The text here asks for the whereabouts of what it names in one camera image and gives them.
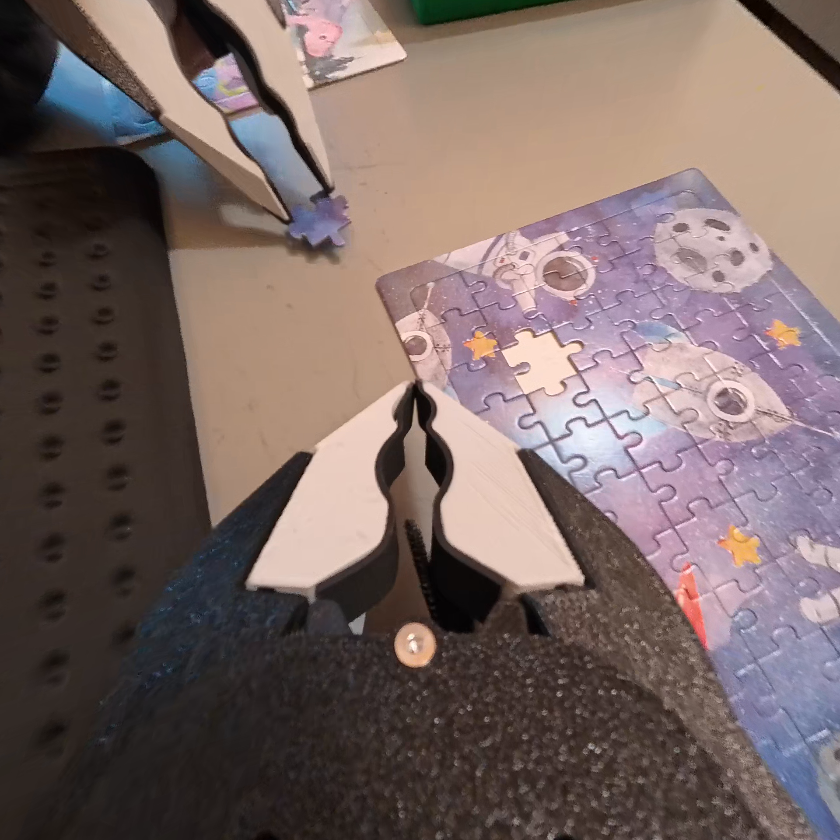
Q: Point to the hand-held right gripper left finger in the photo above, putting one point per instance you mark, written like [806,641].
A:
[321,518]

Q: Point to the blue jigsaw puzzle piece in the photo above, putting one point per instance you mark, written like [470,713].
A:
[318,223]

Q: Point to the landscape jigsaw puzzle board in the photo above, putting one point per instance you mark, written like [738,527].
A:
[341,46]

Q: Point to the grey desk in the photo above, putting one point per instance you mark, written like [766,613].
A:
[525,118]

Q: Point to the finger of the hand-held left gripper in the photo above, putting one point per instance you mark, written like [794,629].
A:
[275,59]
[164,65]

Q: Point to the space jigsaw puzzle board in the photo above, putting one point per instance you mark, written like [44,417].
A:
[656,459]

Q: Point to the adjacent white desk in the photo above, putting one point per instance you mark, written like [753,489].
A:
[814,19]

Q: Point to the green plastic bin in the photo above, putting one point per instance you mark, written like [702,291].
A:
[492,10]

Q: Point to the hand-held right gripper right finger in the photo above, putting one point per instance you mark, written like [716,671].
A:
[505,512]

